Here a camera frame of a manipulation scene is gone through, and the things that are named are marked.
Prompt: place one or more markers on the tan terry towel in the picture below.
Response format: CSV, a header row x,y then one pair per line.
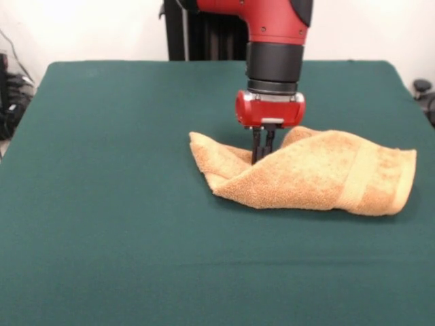
x,y
306,176

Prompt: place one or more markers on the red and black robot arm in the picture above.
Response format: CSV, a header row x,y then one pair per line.
x,y
272,20

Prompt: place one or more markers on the dark stand base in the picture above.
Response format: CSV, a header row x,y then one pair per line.
x,y
13,102
423,88

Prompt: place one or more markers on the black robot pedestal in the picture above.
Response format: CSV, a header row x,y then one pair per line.
x,y
176,34

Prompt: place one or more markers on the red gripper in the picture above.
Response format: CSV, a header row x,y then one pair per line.
x,y
272,110

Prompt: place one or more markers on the dark green table cloth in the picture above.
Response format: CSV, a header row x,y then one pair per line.
x,y
102,220

